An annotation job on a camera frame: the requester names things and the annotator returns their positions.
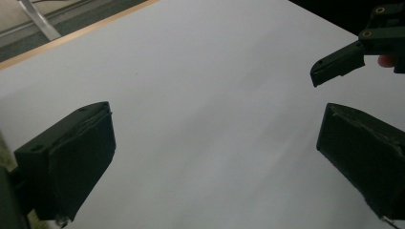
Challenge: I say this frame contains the metal stand leg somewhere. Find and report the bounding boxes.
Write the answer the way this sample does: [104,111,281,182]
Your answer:
[17,0,62,42]

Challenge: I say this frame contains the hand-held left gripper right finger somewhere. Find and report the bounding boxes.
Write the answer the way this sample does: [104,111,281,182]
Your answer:
[316,102,405,221]

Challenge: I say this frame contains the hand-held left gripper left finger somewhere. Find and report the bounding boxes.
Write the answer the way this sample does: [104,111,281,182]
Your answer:
[12,100,117,228]

